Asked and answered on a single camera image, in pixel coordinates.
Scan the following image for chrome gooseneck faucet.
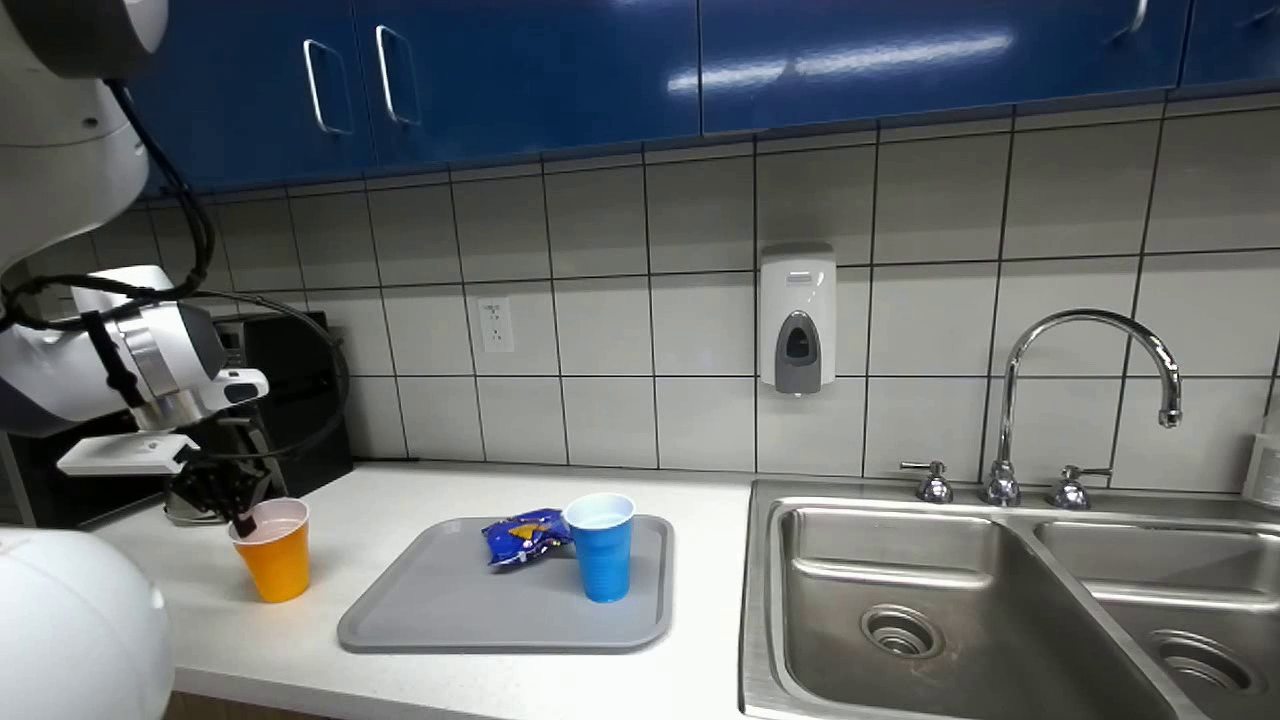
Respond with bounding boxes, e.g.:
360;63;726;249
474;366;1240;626
896;304;1188;512

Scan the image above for blue chip bag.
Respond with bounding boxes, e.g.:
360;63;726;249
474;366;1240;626
479;507;571;573

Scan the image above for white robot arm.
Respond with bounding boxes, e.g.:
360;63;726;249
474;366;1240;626
0;0;268;536

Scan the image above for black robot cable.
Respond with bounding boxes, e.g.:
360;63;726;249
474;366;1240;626
0;76;352;465

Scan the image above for orange plastic cup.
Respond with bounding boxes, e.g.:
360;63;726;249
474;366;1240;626
228;498;310;603

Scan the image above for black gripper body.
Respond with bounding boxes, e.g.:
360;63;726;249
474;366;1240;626
167;422;285;524

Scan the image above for clear soap bottle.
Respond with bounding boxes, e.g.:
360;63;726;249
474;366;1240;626
1240;411;1280;507

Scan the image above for black microwave oven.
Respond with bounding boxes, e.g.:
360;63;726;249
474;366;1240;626
0;433;165;530

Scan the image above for white wall soap dispenser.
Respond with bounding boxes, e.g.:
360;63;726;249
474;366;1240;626
761;252;841;396

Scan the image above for blue plastic cup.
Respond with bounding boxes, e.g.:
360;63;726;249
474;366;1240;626
563;491;631;603

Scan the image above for blue upper cabinets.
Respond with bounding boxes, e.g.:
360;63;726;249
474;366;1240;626
133;0;1280;192

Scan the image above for grey plastic tray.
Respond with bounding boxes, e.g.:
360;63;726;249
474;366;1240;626
337;516;677;654

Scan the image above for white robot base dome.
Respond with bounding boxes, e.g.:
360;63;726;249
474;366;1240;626
0;530;174;720

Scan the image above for stainless steel double sink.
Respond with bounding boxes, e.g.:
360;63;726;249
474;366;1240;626
739;486;1280;720

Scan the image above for white wall outlet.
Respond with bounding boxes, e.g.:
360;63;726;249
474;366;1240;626
474;298;517;351

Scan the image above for black steel coffee maker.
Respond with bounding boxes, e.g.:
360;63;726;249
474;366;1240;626
206;312;352;498

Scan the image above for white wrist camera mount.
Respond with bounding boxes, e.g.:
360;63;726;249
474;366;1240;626
56;433;198;477

